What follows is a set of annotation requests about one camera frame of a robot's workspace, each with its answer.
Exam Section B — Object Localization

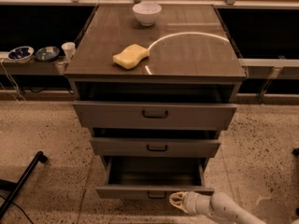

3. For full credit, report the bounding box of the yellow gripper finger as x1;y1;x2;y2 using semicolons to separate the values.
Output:
169;191;186;203
170;201;185;211

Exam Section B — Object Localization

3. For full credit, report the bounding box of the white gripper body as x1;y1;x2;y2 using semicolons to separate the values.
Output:
183;191;212;217

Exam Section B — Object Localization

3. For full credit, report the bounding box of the grey bottom drawer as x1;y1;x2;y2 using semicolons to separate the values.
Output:
96;156;214;199

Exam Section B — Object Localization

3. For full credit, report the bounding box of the grey drawer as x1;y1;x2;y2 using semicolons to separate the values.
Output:
96;156;214;199
90;130;221;158
74;101;236;131

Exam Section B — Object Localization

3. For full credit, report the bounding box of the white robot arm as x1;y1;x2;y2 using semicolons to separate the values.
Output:
169;191;266;224

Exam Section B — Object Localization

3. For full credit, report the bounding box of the grey drawer cabinet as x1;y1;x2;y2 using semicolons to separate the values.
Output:
64;3;248;173

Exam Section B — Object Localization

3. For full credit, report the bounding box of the grey middle drawer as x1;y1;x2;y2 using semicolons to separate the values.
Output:
90;130;221;158

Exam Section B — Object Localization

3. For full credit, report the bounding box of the grey top drawer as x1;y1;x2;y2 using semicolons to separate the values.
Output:
74;101;236;131

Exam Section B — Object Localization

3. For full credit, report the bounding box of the yellow sponge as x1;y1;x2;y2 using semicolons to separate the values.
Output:
113;44;150;70

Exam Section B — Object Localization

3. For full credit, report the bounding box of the black stand leg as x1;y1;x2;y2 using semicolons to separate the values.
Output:
0;151;48;219

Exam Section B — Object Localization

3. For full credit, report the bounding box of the white paper cup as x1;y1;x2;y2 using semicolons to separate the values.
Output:
62;42;76;60

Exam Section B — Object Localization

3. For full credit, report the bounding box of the white bowl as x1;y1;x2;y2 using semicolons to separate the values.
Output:
133;2;162;26

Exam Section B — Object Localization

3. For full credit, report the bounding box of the dark glazed bowl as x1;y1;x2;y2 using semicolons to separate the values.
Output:
35;46;60;62

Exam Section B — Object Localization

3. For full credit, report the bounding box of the grey side shelf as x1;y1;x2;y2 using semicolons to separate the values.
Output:
0;51;68;76

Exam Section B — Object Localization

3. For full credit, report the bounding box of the blue patterned bowl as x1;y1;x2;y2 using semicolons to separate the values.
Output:
8;46;34;63

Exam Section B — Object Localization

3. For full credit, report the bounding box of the white cable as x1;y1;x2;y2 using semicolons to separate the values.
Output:
0;59;26;103

